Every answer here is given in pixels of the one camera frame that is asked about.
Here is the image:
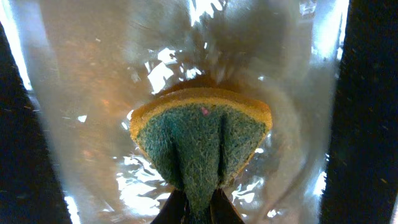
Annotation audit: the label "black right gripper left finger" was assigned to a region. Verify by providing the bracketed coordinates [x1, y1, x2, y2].
[150, 189, 188, 224]

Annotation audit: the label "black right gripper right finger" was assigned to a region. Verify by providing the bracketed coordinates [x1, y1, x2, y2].
[210, 189, 244, 224]

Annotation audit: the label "yellow green sponge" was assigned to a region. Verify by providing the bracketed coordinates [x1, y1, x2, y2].
[130, 88, 272, 223]

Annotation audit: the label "black water tray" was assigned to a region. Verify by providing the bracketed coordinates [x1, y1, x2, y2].
[1, 1, 397, 223]

